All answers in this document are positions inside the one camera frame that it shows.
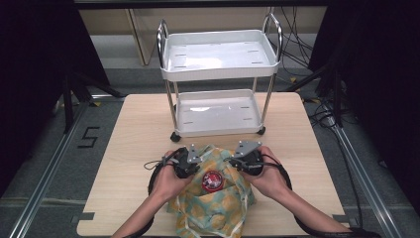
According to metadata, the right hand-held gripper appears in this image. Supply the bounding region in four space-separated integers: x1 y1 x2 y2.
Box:
227 140 265 177

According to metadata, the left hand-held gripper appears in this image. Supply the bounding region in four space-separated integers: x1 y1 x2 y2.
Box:
171 143 203 179

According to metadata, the red round can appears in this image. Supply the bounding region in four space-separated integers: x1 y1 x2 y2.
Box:
200 170 225 194

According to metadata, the lemon print fabric bag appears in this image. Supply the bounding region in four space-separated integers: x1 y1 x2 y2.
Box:
165 143 258 238

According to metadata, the white two-tier cart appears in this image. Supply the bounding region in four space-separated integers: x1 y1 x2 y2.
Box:
156 13 284 143

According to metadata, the person's left hand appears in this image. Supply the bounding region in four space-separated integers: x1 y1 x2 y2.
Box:
150 150 196 204

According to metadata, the person's right hand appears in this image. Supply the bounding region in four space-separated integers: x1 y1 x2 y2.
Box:
239 146 292 201

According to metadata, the black metal stand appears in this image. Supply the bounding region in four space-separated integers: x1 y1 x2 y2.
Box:
61 70 126 134
282 61 345 129

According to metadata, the beige wooden cabinet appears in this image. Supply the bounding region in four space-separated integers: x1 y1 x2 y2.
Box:
78 8 327 67

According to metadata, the black curtain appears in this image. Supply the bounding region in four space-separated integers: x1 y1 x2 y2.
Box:
307 0 420 216
0 0 111 196

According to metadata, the left hand-held gripper cable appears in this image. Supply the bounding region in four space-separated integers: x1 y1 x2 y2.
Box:
123 147 186 238

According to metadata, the hand-held gripper cable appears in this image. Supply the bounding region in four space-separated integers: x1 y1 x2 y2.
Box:
260 153 381 238
123 147 186 238

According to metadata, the right hand-held gripper cable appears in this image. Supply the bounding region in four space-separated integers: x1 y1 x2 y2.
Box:
260 153 381 238

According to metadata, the dark table bracket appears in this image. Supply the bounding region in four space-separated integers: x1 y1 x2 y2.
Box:
332 213 352 226

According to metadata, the aluminium floor rail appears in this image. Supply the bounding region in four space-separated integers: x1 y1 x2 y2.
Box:
9 98 87 238
325 108 403 238

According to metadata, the bundle of black floor cables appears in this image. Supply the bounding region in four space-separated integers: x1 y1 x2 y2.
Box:
267 6 315 77

